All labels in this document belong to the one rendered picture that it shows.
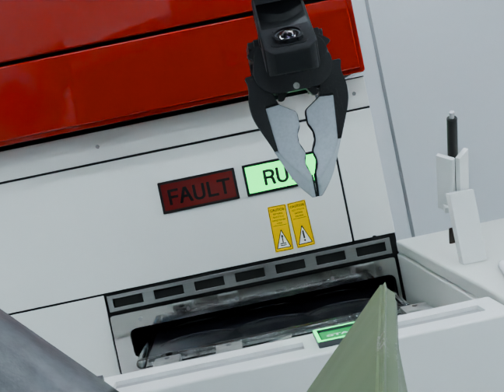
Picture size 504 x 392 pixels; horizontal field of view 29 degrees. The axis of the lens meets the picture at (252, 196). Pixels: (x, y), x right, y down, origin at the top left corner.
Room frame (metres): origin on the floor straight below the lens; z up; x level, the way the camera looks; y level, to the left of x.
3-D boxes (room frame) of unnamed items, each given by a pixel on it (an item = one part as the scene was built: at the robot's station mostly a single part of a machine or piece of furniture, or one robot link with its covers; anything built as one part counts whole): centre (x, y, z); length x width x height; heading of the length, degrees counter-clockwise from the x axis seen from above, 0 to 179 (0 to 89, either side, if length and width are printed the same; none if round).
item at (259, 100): (0.89, -0.04, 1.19); 0.05 x 0.02 x 0.09; 91
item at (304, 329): (1.29, 0.01, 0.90); 0.38 x 0.01 x 0.01; 91
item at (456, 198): (1.16, -0.24, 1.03); 0.06 x 0.04 x 0.13; 1
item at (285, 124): (0.92, -0.04, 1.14); 0.06 x 0.03 x 0.09; 1
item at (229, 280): (1.48, 0.03, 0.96); 0.44 x 0.01 x 0.02; 91
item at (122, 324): (1.47, 0.03, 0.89); 0.44 x 0.02 x 0.10; 91
